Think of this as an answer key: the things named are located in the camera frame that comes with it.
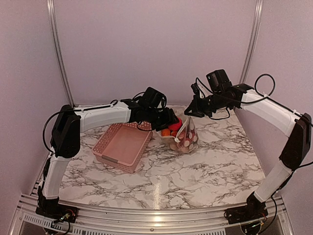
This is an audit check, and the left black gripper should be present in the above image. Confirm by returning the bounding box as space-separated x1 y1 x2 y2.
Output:
146 107 179 132

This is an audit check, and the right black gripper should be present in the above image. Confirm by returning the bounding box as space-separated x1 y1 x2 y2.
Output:
184 91 231 118

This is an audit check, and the red toy ball fruit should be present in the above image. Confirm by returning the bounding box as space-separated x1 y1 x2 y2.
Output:
168 118 183 131

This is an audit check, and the red cherry bunch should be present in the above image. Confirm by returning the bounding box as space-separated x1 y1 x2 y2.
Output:
170 131 198 153

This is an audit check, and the clear zip top bag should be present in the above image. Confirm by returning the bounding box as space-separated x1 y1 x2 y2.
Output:
157 114 199 153

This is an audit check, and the pink perforated plastic basket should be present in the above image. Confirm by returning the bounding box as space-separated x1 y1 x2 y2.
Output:
91 122 153 173

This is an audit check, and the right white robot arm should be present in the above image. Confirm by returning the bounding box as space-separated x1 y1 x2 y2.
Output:
185 70 313 219

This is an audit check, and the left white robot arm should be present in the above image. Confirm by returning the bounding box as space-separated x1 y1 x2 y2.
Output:
37 87 179 218

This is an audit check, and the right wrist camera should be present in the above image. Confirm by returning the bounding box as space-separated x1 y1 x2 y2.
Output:
191 82 205 98

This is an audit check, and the right aluminium corner post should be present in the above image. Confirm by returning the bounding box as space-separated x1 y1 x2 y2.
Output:
239 0 264 83

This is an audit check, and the aluminium corner post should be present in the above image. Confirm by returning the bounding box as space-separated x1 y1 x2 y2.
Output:
46 0 75 107
239 0 264 83

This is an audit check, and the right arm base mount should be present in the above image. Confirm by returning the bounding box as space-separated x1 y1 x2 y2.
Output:
224 206 268 224

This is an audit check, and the aluminium front frame rail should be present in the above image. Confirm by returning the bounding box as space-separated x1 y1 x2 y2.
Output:
9 193 294 235

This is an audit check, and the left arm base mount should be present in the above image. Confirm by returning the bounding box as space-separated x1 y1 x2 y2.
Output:
36 203 78 223

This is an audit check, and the left aluminium corner post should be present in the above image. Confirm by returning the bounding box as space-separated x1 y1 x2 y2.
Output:
46 0 75 107

